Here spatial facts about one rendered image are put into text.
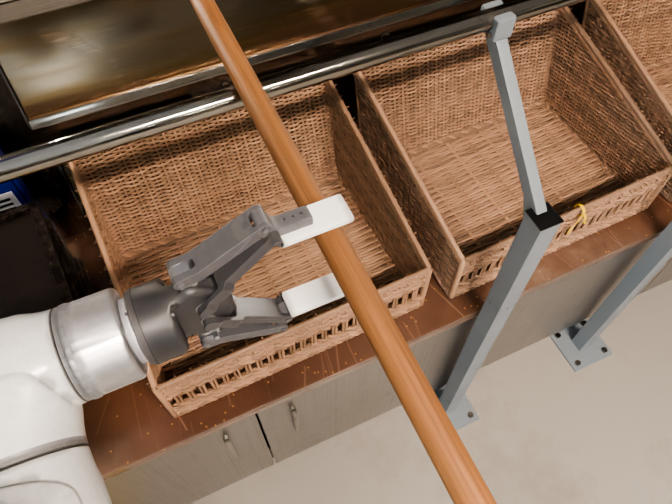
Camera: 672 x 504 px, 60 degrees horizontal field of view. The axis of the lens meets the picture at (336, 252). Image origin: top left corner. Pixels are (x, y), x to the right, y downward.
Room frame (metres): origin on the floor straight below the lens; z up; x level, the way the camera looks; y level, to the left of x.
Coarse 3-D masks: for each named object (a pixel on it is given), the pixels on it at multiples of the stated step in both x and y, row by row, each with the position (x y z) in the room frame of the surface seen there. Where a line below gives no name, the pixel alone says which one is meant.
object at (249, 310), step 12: (240, 300) 0.28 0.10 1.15; (252, 300) 0.28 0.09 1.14; (264, 300) 0.29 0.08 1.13; (276, 300) 0.29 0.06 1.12; (240, 312) 0.26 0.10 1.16; (252, 312) 0.26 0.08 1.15; (264, 312) 0.27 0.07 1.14; (276, 312) 0.28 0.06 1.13; (204, 324) 0.24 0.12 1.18; (216, 324) 0.24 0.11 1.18; (228, 324) 0.24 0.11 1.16
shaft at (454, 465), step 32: (192, 0) 0.71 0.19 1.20; (224, 32) 0.63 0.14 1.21; (224, 64) 0.58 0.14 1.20; (256, 96) 0.52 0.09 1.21; (288, 160) 0.42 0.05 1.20; (320, 192) 0.38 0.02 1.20; (352, 256) 0.30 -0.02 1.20; (352, 288) 0.26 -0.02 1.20; (384, 320) 0.23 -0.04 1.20; (384, 352) 0.20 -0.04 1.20; (416, 384) 0.17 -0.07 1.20; (416, 416) 0.14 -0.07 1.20; (448, 448) 0.12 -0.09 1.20; (448, 480) 0.09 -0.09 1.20; (480, 480) 0.09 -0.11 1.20
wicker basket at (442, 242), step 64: (384, 64) 1.02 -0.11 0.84; (448, 64) 1.08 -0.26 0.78; (576, 64) 1.12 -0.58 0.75; (384, 128) 0.86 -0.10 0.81; (448, 128) 1.04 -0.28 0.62; (576, 128) 1.06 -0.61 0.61; (640, 128) 0.93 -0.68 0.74; (448, 192) 0.86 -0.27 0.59; (512, 192) 0.86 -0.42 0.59; (576, 192) 0.86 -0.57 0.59; (640, 192) 0.79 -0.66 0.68; (448, 256) 0.62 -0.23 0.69
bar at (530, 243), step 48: (528, 0) 0.75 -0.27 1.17; (576, 0) 0.77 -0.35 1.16; (384, 48) 0.64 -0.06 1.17; (432, 48) 0.67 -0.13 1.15; (48, 144) 0.47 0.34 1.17; (96, 144) 0.48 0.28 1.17; (528, 144) 0.61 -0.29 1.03; (528, 192) 0.56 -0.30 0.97; (528, 240) 0.51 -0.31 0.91; (624, 288) 0.72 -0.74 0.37; (480, 336) 0.51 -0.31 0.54; (576, 336) 0.73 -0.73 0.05
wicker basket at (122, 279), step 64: (192, 128) 0.84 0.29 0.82; (320, 128) 0.94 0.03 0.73; (128, 192) 0.75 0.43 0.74; (256, 192) 0.83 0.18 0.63; (384, 192) 0.72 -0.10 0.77; (128, 256) 0.68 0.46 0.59; (320, 256) 0.68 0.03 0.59; (384, 256) 0.68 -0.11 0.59; (320, 320) 0.46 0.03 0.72; (192, 384) 0.35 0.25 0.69
